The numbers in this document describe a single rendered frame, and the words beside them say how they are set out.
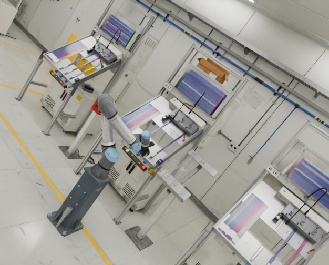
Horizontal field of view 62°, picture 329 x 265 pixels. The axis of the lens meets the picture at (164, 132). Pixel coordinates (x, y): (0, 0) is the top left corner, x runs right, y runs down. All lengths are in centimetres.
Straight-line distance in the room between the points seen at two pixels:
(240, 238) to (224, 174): 204
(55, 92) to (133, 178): 172
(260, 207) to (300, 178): 44
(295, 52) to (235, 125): 134
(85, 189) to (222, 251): 139
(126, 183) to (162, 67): 256
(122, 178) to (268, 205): 158
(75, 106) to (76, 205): 171
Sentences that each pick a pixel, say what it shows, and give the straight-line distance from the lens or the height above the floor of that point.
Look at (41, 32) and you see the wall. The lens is 758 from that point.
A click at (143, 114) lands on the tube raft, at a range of 301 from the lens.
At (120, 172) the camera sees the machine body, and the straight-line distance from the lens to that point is 323.
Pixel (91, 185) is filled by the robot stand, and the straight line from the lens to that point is 225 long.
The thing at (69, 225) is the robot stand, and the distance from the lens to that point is 248.
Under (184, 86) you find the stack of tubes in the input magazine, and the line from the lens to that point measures 307.
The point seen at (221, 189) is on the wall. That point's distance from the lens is 443.
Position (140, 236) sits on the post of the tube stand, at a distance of 295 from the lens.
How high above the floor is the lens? 162
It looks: 13 degrees down
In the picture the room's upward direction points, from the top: 36 degrees clockwise
